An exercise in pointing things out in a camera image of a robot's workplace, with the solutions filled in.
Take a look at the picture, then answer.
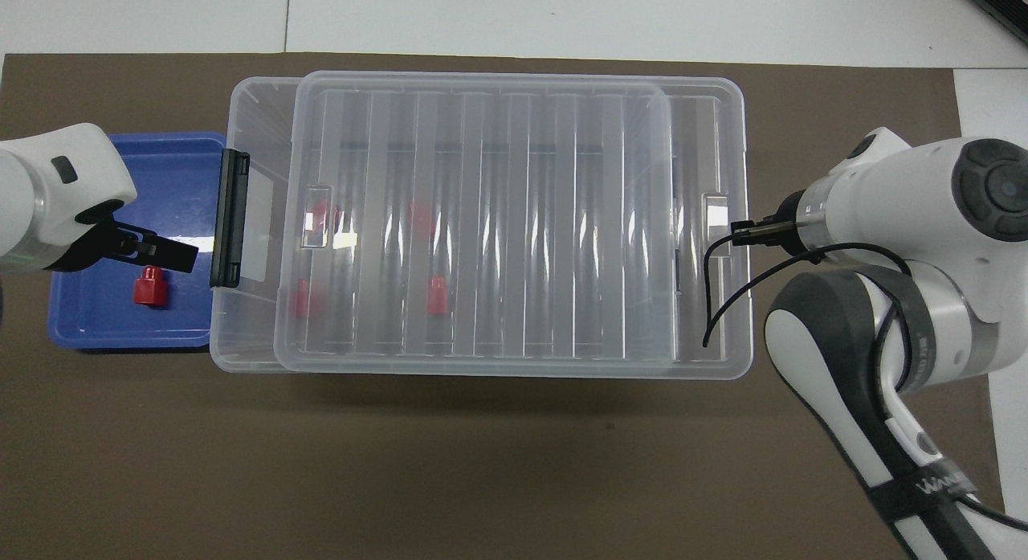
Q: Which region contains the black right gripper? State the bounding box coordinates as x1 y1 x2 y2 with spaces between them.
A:
731 190 809 254

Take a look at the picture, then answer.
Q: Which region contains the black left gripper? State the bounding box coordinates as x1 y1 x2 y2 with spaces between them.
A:
56 213 200 275

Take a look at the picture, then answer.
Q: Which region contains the clear plastic ribbed lid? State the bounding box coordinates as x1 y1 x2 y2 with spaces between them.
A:
273 70 756 378

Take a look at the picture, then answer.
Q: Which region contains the black box latch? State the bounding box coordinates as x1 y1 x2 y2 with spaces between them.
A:
210 148 250 289

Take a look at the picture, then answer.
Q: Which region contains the blue plastic tray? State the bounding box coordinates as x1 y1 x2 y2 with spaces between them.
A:
47 132 230 352

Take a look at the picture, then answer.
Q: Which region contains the clear plastic storage box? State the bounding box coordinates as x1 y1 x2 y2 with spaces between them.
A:
209 76 675 376

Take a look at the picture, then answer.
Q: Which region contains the black ridged device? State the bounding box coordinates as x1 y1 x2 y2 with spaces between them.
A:
968 0 1028 47

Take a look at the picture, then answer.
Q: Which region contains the brown table mat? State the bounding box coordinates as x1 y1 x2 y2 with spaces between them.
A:
0 52 1009 560

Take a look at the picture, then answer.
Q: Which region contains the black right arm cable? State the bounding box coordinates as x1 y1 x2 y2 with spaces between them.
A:
703 240 1028 535

